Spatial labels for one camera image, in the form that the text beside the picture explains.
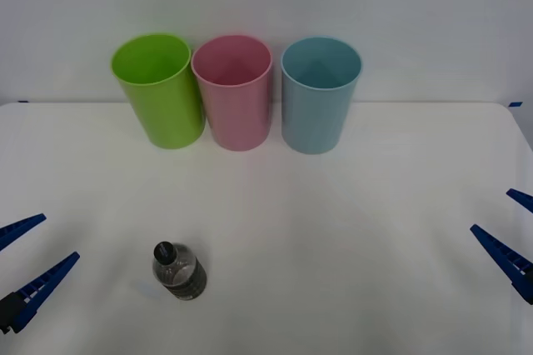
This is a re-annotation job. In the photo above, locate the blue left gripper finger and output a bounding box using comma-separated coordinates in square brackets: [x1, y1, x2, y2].
[0, 251, 81, 335]
[0, 212, 47, 253]

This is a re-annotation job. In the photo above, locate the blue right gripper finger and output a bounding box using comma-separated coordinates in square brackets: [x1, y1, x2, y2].
[469, 223, 533, 307]
[506, 188, 533, 213]

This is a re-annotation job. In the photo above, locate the small dark plastic bottle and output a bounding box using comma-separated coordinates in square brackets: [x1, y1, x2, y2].
[152, 240, 208, 302]

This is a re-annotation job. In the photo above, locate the green plastic bin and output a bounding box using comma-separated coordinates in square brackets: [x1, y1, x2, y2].
[110, 32, 207, 150]

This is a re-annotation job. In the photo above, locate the pale blue plastic bin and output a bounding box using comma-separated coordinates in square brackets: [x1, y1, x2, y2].
[280, 36, 363, 155]

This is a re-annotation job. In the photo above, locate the pink plastic bin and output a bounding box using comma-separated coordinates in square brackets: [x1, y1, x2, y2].
[191, 34, 274, 152]

